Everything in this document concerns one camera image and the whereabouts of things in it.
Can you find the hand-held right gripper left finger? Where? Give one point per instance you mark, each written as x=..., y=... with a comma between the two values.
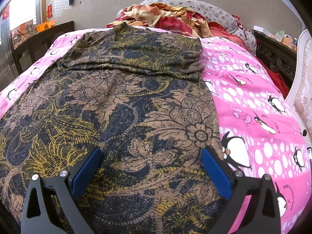
x=86, y=173

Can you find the orange small box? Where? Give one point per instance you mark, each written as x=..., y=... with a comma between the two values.
x=288, y=40

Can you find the orange plastic basket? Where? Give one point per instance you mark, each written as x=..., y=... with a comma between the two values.
x=46, y=26

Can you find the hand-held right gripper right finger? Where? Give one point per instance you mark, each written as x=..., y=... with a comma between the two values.
x=215, y=173

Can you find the pink penguin blanket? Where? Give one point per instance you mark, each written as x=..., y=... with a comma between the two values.
x=256, y=97

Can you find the brown navy floral garment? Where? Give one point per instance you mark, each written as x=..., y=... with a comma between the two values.
x=121, y=102

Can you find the grey floral pillow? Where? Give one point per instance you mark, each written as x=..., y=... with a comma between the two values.
x=207, y=8

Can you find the dark wooden cabinet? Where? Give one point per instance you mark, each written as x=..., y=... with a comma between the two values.
x=36, y=46

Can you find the red cloth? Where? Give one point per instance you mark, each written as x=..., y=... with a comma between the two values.
x=275, y=78

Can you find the red paper decoration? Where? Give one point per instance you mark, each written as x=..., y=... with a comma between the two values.
x=5, y=12
x=49, y=11

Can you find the dark carved wooden headboard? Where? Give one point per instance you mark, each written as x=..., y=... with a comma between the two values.
x=275, y=56

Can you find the orange printed carton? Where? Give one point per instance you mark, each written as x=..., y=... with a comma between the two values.
x=22, y=33

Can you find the red gold quilt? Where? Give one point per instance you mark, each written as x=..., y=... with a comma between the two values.
x=170, y=17

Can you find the green plastic bag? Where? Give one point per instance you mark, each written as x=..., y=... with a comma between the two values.
x=280, y=34

